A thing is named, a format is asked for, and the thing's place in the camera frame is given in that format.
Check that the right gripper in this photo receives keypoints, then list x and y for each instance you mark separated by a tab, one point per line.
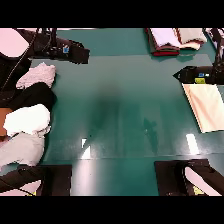
206	76

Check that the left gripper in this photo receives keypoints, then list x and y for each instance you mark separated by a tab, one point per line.
71	51

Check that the grey T-shirt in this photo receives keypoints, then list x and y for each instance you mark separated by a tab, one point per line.
20	150

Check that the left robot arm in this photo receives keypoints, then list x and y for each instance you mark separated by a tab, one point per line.
11	41

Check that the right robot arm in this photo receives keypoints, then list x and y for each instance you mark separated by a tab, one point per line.
200	176

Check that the cream garment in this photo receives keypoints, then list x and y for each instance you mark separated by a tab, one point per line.
206	106

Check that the pale pink garment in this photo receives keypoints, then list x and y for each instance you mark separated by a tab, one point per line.
38	75

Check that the folded beige garment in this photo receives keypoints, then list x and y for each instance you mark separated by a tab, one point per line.
191	37

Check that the red garment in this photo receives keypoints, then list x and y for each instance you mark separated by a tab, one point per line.
166	53

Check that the black garment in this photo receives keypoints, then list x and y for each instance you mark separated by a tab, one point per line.
35	95

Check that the folded white garment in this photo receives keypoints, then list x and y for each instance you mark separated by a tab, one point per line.
165	36

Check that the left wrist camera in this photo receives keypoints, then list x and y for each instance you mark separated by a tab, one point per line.
52	35

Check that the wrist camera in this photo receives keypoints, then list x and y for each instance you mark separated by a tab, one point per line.
219	40
52	35

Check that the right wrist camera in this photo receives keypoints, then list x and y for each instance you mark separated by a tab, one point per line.
219	40

